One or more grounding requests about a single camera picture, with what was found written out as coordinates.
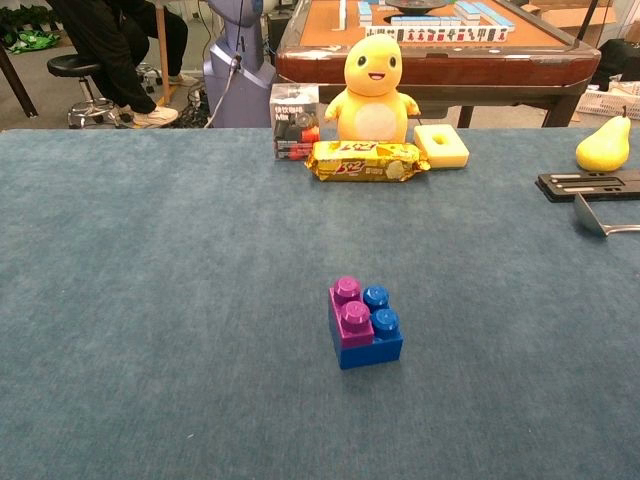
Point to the magenta toy brick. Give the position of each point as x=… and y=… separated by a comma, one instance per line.
x=350, y=322

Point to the blue toy brick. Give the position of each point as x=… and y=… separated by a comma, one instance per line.
x=370, y=354

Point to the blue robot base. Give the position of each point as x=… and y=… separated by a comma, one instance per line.
x=240, y=95

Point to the yellow biscuit pack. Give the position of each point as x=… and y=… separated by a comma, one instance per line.
x=365, y=162

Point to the black white coffee box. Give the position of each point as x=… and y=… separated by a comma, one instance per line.
x=292, y=120

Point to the yellow plush toy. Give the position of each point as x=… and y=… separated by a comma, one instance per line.
x=372, y=100

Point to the yellow sponge block with hole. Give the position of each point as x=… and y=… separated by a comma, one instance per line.
x=452, y=156

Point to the blue felt table cover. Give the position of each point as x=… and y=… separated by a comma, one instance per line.
x=150, y=300

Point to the brown mahjong table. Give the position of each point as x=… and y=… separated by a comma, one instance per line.
x=450, y=65

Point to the face-up mahjong tile row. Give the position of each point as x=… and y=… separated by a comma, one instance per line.
x=435, y=34

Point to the black round stool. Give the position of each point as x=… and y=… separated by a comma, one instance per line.
x=149, y=75
x=75, y=65

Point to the wooden pole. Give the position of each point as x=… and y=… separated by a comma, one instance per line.
x=163, y=50

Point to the black round dish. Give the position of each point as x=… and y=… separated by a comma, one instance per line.
x=417, y=6

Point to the steel ladle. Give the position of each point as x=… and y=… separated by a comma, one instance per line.
x=587, y=215

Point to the black folding stand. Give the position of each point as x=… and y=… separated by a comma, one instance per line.
x=590, y=193

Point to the person in black clothes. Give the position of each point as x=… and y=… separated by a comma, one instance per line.
x=115, y=50

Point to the yellow pear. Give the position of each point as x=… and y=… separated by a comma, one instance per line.
x=602, y=147

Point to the white plastic basket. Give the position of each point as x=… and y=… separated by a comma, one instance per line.
x=607, y=106

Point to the cardboard box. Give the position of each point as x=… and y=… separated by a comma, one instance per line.
x=575, y=15

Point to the dark table leg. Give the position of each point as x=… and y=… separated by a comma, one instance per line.
x=17, y=82

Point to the black tripod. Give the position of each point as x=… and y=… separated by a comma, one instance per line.
x=589, y=22

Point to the black bag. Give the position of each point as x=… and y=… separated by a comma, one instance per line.
x=622, y=62

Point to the green plants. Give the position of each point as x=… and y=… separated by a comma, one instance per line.
x=27, y=35

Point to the white upright tile wall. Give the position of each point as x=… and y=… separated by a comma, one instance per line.
x=342, y=12

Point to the blue mahjong tile wall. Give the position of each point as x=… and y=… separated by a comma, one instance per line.
x=425, y=20
x=480, y=12
x=365, y=11

